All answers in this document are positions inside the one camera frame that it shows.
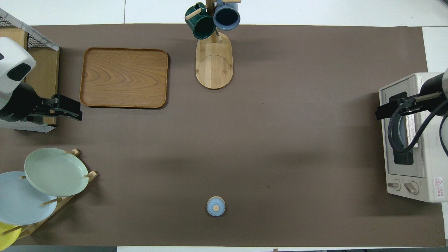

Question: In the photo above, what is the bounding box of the small blue lidded jar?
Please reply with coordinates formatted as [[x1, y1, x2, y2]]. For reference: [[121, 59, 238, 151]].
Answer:
[[206, 196, 226, 217]]

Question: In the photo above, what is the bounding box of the rectangular wooden tray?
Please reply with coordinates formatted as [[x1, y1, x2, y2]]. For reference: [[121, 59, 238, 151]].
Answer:
[[79, 47, 169, 109]]

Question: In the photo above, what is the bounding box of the wire and wood shelf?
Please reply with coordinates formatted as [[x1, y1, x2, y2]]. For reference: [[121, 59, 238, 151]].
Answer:
[[0, 8, 60, 133]]

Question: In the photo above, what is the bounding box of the brown table mat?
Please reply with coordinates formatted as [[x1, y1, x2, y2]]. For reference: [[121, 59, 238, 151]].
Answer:
[[0, 24, 445, 247]]

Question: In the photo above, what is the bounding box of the blue mug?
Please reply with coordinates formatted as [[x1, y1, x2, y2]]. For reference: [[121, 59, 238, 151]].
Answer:
[[213, 0, 241, 31]]

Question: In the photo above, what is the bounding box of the wooden plate rack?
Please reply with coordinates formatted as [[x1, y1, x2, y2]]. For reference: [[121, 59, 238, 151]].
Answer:
[[0, 149, 98, 240]]

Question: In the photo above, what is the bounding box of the wooden mug tree stand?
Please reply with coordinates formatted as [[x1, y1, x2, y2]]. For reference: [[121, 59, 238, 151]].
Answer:
[[185, 0, 242, 90]]

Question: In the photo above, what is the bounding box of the cream toaster oven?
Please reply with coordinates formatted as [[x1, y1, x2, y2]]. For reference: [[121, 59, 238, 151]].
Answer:
[[379, 72, 448, 203]]

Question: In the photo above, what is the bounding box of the light green plate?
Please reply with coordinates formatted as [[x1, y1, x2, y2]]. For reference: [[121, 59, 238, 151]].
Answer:
[[24, 147, 89, 197]]

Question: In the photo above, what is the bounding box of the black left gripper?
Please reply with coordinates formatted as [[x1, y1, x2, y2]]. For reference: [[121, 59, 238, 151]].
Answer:
[[24, 94, 83, 125]]

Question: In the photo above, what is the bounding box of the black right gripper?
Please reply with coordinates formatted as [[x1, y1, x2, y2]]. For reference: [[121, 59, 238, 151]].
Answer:
[[375, 96, 422, 120]]

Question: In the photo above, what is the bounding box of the yellow plate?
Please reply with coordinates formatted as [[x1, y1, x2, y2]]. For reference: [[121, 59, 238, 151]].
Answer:
[[0, 222, 21, 251]]

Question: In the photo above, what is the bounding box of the large light blue plate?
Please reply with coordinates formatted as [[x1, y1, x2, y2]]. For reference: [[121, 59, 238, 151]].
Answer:
[[0, 171, 58, 226]]

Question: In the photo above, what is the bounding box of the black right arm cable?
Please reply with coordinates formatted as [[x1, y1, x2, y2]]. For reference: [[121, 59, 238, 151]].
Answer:
[[387, 98, 448, 156]]

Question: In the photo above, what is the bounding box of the toaster oven glass door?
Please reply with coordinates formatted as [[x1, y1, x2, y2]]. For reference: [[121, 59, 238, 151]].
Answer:
[[380, 78, 426, 178]]

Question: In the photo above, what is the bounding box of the dark green mug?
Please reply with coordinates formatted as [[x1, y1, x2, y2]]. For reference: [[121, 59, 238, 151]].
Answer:
[[184, 3, 216, 40]]

